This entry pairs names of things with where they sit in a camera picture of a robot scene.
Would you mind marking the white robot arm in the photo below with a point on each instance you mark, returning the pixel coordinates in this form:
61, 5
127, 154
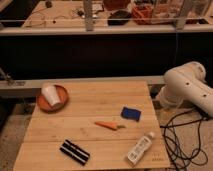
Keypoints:
186, 82

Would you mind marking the grey vertical post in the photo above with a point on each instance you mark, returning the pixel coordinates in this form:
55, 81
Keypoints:
87, 4

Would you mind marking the grey right post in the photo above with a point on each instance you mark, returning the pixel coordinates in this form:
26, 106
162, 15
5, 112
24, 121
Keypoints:
185, 9

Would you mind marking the orange toy carrot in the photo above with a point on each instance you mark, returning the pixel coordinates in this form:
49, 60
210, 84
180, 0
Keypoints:
109, 125

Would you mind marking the black white striped box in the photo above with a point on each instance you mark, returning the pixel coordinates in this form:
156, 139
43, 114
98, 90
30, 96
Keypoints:
75, 152

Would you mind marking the black object on shelf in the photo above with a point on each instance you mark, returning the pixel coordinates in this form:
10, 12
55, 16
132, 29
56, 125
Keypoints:
119, 17

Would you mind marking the orange round plate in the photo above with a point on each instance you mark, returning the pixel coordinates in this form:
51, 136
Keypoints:
44, 105

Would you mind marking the orange basket on shelf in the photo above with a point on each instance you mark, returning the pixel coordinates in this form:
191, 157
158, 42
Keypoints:
141, 15

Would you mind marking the white foam cup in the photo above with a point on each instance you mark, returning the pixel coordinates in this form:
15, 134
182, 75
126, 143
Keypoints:
51, 95

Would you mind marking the blue sponge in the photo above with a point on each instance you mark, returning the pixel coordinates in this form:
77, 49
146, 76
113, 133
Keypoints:
129, 113

